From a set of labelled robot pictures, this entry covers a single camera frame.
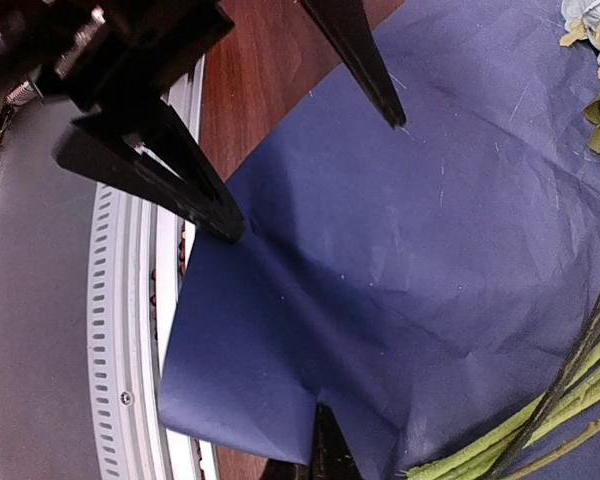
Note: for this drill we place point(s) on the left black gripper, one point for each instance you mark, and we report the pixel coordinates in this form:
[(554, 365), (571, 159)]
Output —
[(112, 52)]

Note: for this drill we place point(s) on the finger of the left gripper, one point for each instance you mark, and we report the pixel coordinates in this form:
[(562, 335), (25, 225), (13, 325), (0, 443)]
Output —
[(345, 25)]

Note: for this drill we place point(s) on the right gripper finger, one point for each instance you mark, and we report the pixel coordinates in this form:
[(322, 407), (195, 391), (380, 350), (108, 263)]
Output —
[(331, 457)]

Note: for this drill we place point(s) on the blue wrapping paper sheet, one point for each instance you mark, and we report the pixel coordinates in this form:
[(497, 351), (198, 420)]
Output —
[(423, 283)]

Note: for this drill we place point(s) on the front aluminium rail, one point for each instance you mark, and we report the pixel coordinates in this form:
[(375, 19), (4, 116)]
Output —
[(137, 255)]

